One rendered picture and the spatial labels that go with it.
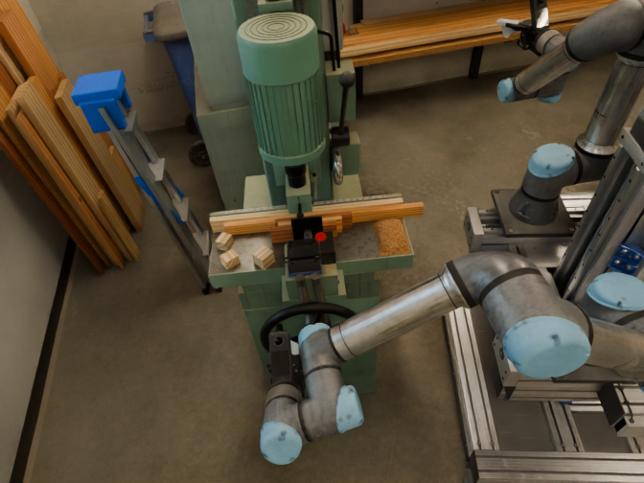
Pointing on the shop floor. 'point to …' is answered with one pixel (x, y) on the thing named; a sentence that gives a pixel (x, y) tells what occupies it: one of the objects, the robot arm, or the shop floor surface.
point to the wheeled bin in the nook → (183, 59)
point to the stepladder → (143, 162)
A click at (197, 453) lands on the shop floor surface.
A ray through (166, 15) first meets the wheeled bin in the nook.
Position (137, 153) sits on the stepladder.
